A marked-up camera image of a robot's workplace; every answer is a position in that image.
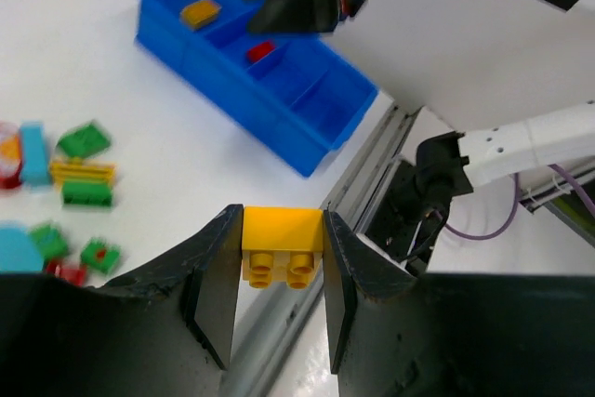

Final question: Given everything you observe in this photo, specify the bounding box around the small red lego brick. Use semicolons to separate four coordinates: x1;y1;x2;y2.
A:
245;40;275;64

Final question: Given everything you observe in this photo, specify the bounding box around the green lego with red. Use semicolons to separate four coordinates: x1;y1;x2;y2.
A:
80;238;121;275

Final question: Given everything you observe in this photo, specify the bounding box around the blue compartment tray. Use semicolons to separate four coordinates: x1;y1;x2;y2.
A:
137;0;378;178

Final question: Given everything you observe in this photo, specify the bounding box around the light blue long lego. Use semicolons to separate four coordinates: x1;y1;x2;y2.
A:
20;123;51;187

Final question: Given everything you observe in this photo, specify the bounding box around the yellow striped lego brick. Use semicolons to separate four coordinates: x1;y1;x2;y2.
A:
49;160;116;185

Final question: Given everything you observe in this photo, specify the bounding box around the green square lego brick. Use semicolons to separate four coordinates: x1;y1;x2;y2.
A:
57;121;112;159

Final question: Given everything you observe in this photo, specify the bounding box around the small green lego brick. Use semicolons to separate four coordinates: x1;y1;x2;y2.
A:
29;222;69;261

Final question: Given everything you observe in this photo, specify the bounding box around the green curved lego brick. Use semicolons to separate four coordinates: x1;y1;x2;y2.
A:
61;180;113;207

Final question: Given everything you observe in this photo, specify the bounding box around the light blue oval lego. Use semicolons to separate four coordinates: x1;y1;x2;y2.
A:
0;224;44;273

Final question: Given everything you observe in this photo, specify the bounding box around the red flower lego piece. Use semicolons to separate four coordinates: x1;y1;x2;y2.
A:
0;122;23;191

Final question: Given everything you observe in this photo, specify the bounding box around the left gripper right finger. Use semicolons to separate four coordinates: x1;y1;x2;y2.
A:
323;212;594;396

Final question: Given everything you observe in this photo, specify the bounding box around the orange lego brick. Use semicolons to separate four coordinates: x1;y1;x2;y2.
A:
179;0;221;31

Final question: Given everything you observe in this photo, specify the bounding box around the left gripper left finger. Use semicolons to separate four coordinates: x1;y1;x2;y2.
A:
1;205;244;397

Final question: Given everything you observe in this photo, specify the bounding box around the aluminium frame rail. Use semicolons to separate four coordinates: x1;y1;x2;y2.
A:
219;108;416;396

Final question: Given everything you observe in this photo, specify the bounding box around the large red lego brick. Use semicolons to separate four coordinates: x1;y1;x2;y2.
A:
44;258;87;286

